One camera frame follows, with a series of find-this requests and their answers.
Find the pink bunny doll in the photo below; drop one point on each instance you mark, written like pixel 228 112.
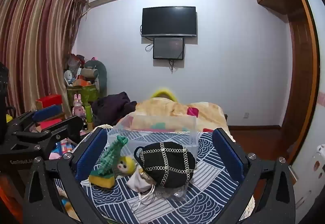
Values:
pixel 78 108

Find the green cardboard box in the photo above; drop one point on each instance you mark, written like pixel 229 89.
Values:
pixel 83 93

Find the red box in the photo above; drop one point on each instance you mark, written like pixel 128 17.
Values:
pixel 49 100

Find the white cloth pouch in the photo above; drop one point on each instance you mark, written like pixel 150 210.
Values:
pixel 138 180

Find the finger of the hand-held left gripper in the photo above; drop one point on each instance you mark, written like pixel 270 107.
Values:
pixel 67 125
pixel 47 114

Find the clear plastic storage box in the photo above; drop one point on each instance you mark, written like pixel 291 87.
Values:
pixel 152 132

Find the clear plastic bag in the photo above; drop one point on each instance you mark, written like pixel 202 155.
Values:
pixel 177 192

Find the pink box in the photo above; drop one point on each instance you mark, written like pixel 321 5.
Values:
pixel 52 124

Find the green knitted cactus toy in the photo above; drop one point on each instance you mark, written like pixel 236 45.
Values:
pixel 109 158

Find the white plastic object with stickers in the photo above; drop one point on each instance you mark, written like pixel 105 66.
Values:
pixel 317 163

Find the yellow-haired monkey doll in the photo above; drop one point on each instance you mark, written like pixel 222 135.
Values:
pixel 125 164

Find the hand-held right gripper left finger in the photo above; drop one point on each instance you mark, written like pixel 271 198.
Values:
pixel 92 155

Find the colourful printed cloth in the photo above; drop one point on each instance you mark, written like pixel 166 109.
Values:
pixel 63 149

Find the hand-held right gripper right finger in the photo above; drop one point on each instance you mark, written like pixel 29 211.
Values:
pixel 226 156

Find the striped red beige curtain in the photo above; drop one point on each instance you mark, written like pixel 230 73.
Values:
pixel 35 43

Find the pile of toys and boxes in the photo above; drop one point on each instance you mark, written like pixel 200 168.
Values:
pixel 76 69

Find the black wall television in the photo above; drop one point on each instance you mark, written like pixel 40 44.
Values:
pixel 169 21

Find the brown wooden wardrobe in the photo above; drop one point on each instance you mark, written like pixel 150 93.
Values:
pixel 302 66

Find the dark purple clothing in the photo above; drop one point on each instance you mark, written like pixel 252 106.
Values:
pixel 111 109

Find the small black wall monitor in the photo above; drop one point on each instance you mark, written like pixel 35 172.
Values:
pixel 168 48

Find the green bottle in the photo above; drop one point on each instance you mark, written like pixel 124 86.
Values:
pixel 88 113

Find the black studded fabric bag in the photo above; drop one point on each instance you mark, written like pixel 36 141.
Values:
pixel 167 163

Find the yellow plush object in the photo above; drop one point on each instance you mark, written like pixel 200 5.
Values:
pixel 163 91

